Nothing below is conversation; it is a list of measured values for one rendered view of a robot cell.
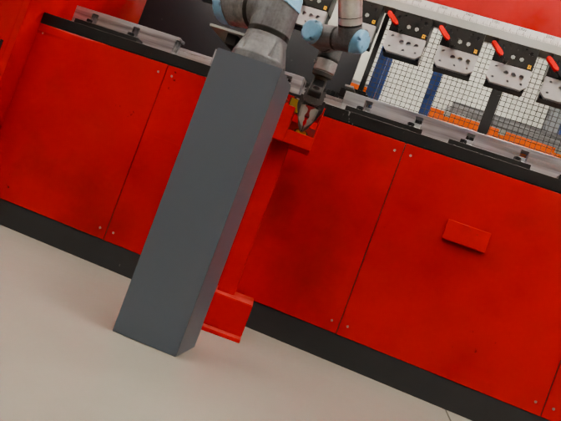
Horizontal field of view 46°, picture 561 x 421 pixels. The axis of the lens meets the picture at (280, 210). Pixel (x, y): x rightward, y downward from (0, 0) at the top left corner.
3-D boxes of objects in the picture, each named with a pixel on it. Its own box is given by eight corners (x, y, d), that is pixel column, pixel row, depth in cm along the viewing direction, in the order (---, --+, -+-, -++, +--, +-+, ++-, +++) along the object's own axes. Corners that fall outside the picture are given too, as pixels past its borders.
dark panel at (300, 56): (124, 58, 333) (155, -23, 333) (126, 59, 335) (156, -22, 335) (333, 128, 308) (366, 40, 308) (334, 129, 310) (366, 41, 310)
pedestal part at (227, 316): (179, 322, 209) (193, 286, 209) (189, 310, 234) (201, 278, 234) (239, 343, 209) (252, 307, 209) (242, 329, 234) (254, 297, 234)
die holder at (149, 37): (68, 25, 281) (77, 4, 281) (76, 30, 287) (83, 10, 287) (172, 59, 270) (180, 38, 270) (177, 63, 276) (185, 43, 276)
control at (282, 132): (253, 129, 217) (271, 78, 217) (254, 135, 233) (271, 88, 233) (310, 151, 217) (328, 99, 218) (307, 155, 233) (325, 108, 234)
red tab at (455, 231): (442, 237, 229) (448, 219, 229) (442, 238, 231) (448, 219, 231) (484, 252, 226) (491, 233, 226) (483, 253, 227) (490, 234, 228)
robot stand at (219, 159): (175, 357, 165) (282, 68, 166) (111, 331, 168) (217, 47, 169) (194, 347, 183) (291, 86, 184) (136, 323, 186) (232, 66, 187)
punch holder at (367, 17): (332, 34, 256) (346, -6, 256) (335, 41, 264) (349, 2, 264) (368, 45, 252) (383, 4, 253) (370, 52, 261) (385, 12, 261)
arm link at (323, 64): (338, 63, 220) (315, 54, 220) (333, 76, 221) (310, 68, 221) (336, 66, 228) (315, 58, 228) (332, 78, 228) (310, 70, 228)
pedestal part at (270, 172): (217, 289, 222) (272, 139, 222) (218, 287, 228) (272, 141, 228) (234, 295, 222) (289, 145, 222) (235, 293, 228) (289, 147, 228)
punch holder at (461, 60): (432, 63, 247) (447, 22, 247) (431, 70, 255) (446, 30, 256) (471, 75, 244) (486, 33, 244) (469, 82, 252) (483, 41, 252)
